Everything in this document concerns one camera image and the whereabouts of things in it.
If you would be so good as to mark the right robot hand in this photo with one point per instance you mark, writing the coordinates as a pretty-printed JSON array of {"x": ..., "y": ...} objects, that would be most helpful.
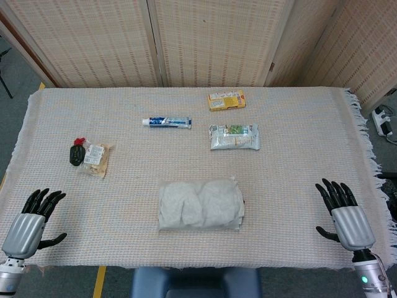
[{"x": 353, "y": 222}]

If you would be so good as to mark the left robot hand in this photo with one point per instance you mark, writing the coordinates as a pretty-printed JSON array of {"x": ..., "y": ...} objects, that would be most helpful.
[{"x": 24, "y": 229}]

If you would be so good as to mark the translucent white plastic bag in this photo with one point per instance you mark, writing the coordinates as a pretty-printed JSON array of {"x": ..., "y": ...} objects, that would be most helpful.
[{"x": 201, "y": 205}]

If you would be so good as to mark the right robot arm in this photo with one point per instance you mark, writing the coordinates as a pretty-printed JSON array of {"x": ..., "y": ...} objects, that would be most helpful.
[{"x": 370, "y": 273}]

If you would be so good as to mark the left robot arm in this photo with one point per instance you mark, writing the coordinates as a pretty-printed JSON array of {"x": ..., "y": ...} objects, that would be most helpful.
[{"x": 9, "y": 276}]

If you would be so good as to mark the clear bag of beige items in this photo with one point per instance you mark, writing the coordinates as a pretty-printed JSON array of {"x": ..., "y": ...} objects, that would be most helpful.
[{"x": 95, "y": 158}]

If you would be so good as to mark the black pouch with red tassel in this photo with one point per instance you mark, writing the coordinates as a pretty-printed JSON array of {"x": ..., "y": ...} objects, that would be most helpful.
[{"x": 77, "y": 153}]

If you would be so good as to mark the white power strip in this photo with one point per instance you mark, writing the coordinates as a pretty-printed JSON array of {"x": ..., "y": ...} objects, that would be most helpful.
[{"x": 382, "y": 121}]

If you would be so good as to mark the silver green snack packet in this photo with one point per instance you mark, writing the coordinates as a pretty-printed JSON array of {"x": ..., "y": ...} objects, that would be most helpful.
[{"x": 234, "y": 136}]

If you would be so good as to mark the black chair leg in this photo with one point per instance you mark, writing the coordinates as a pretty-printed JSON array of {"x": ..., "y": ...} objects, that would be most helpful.
[{"x": 4, "y": 74}]

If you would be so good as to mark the woven beige tablecloth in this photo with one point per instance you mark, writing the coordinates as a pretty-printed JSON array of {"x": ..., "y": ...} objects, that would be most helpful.
[{"x": 198, "y": 174}]

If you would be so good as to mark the yellow snack box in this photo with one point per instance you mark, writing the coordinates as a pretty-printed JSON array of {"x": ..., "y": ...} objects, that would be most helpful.
[{"x": 227, "y": 100}]

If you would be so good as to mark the blue white toothpaste tube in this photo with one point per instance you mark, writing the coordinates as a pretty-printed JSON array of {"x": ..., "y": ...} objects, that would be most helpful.
[{"x": 167, "y": 122}]

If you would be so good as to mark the folding woven screen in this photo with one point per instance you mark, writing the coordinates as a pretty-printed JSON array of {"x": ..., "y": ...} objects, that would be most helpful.
[{"x": 198, "y": 40}]

